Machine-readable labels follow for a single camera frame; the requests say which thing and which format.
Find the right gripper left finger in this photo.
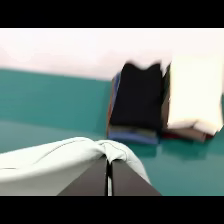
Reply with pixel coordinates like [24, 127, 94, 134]
[57, 155, 110, 197]

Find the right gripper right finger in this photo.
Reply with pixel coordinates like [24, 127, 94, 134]
[111, 158, 163, 197]

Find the pale grey garment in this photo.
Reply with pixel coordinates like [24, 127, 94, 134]
[0, 136, 152, 197]

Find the blue garment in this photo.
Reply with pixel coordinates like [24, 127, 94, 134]
[106, 72, 160, 145]

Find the black garment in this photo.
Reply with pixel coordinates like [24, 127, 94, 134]
[109, 61, 165, 132]

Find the white garment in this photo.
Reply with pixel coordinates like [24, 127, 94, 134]
[166, 52, 224, 136]

